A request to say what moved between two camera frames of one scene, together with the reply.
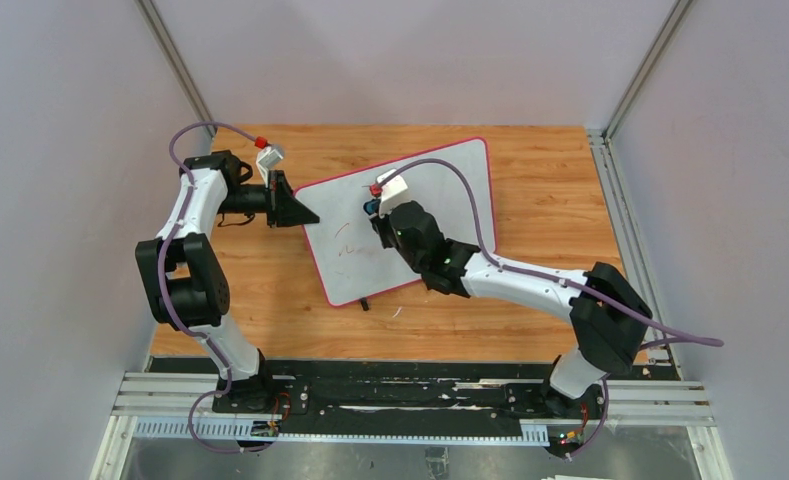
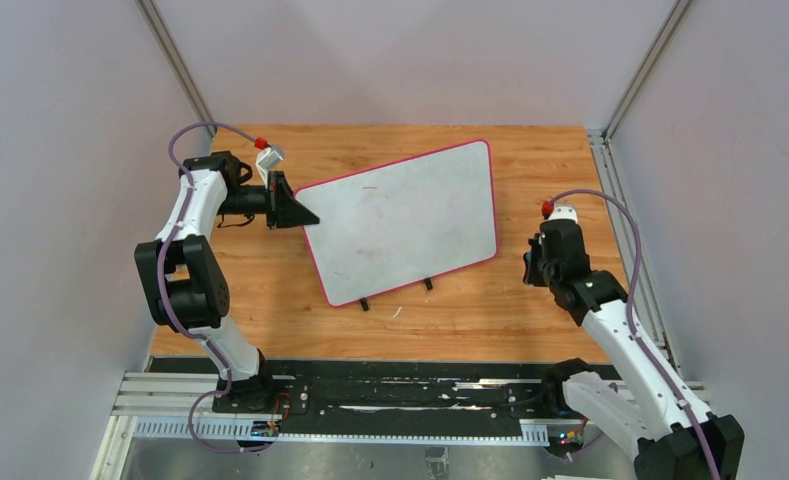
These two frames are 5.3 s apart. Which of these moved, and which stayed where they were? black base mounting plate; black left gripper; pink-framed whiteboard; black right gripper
Moved: black right gripper
Stayed: black base mounting plate; pink-framed whiteboard; black left gripper
